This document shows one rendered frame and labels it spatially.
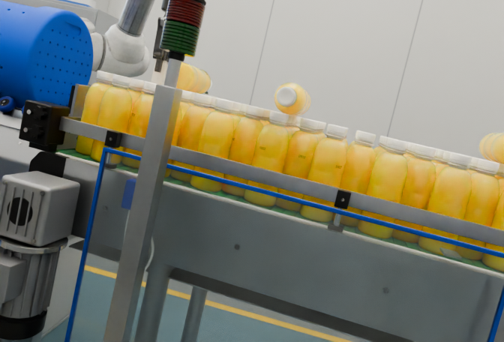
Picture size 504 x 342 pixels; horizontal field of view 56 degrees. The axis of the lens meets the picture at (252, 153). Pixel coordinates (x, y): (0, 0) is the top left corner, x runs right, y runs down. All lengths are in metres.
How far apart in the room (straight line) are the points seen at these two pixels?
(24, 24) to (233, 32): 2.90
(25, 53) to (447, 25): 3.38
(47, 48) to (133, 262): 0.65
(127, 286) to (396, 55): 3.38
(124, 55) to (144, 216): 1.24
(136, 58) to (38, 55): 0.81
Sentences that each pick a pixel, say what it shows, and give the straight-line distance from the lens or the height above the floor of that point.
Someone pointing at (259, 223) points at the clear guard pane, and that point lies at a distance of 0.92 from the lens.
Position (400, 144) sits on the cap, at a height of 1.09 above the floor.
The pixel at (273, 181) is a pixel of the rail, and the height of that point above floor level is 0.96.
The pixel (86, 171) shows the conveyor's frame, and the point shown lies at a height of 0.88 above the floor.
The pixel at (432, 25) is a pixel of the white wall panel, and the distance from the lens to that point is 4.11.
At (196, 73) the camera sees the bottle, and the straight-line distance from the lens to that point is 1.20.
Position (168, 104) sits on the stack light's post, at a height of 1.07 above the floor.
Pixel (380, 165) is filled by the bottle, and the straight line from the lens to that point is 0.98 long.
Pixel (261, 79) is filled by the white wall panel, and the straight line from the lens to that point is 3.99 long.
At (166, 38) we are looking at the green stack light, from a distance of 0.84.
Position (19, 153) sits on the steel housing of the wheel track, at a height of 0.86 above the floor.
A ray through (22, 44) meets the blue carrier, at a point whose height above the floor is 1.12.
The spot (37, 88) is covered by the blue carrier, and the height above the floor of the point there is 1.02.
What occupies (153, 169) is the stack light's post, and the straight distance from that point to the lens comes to 0.85.
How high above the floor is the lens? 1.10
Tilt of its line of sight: 6 degrees down
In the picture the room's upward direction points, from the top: 13 degrees clockwise
